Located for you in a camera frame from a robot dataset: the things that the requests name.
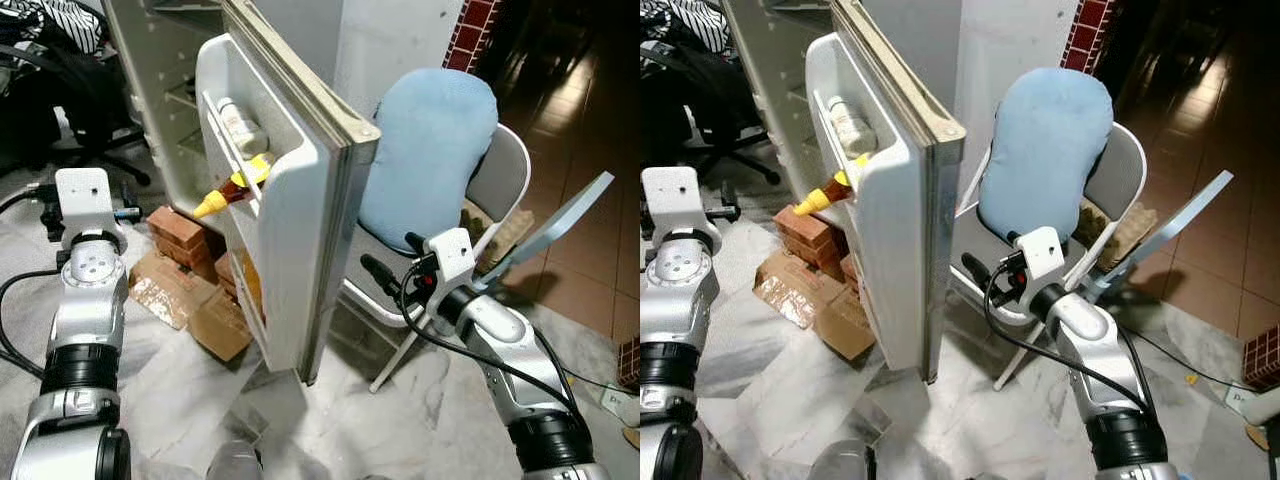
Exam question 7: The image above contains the red brick stack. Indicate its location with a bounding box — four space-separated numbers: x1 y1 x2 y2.
840 255 869 301
213 250 246 301
775 205 846 271
148 205 213 263

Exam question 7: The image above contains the sauce bottle yellow cap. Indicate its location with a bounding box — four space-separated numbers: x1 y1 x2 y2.
192 153 276 219
793 153 871 218

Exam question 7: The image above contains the white fridge door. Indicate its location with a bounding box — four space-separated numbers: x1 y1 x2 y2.
805 0 966 386
195 0 381 386

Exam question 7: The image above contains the black office chair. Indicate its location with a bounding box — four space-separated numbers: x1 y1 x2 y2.
640 40 781 186
0 40 153 189

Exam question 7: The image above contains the beige woven cushion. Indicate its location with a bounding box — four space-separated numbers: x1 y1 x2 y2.
462 198 536 273
1075 195 1159 269

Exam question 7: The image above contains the white power adapter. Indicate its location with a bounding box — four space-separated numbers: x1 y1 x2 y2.
1225 385 1280 426
598 385 641 428

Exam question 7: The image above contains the white mini fridge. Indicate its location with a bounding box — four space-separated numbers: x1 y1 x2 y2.
720 0 851 216
100 0 246 216

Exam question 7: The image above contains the white plastic bottle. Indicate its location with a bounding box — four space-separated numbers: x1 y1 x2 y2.
215 97 271 158
825 95 879 158

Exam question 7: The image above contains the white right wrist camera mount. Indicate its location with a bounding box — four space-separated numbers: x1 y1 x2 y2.
1015 226 1066 281
425 228 476 283

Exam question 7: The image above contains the black white striped cloth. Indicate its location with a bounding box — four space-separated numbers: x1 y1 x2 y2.
0 0 106 56
640 0 733 56

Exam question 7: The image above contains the light blue cushion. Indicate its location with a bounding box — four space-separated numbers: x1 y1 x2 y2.
978 68 1114 244
358 68 499 254

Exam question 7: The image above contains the white folding chair grey seat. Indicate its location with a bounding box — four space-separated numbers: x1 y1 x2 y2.
950 122 1149 391
338 122 533 393

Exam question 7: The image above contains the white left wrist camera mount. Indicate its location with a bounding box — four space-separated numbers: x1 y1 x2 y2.
642 167 704 236
55 168 113 236

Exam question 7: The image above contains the black floor power cable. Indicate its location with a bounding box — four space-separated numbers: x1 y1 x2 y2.
1125 330 1236 391

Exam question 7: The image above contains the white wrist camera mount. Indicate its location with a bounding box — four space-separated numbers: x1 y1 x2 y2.
55 168 113 236
1015 226 1066 281
425 228 476 283
642 167 704 236

